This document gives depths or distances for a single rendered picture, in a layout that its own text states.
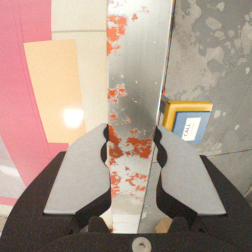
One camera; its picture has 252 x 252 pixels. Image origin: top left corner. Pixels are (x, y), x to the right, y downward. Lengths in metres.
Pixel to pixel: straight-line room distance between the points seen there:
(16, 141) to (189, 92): 1.48
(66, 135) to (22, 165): 0.09
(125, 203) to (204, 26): 1.50
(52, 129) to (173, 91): 1.36
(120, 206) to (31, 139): 0.13
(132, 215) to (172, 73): 1.31
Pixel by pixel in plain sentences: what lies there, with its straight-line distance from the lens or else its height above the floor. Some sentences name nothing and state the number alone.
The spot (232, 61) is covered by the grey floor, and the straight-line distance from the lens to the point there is 1.80.
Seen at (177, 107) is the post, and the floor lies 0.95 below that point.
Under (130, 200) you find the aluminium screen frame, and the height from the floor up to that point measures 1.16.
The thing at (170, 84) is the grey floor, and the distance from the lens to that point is 1.43.
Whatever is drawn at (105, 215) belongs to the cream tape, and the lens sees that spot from 0.29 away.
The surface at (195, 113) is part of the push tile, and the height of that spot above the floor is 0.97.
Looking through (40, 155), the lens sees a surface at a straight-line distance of 0.21.
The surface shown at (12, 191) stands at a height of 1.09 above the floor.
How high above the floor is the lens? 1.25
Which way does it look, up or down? 59 degrees down
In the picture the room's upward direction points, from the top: 162 degrees clockwise
